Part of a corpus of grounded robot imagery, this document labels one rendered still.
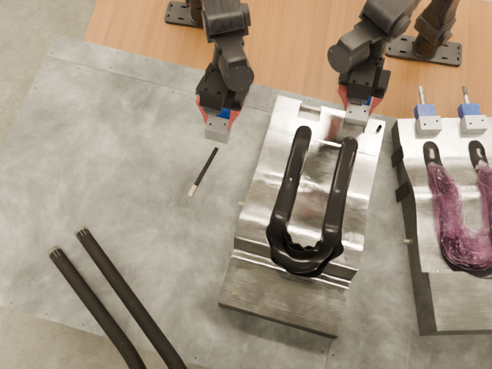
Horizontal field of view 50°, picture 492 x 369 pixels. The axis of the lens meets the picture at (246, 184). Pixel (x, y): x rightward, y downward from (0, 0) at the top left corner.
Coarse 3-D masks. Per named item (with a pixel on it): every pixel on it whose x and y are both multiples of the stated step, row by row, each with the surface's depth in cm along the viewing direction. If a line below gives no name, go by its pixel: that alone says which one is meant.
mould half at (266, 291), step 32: (288, 128) 122; (320, 128) 122; (320, 160) 119; (256, 192) 114; (320, 192) 116; (352, 192) 117; (256, 224) 109; (288, 224) 109; (320, 224) 110; (352, 224) 111; (256, 256) 113; (352, 256) 106; (224, 288) 111; (256, 288) 111; (288, 288) 111; (320, 288) 111; (288, 320) 109; (320, 320) 109
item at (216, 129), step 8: (224, 112) 116; (208, 120) 114; (216, 120) 114; (224, 120) 114; (208, 128) 114; (216, 128) 114; (224, 128) 114; (208, 136) 117; (216, 136) 116; (224, 136) 114
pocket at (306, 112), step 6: (300, 102) 124; (300, 108) 126; (306, 108) 126; (312, 108) 125; (318, 108) 125; (300, 114) 126; (306, 114) 126; (312, 114) 126; (318, 114) 126; (312, 120) 125; (318, 120) 125
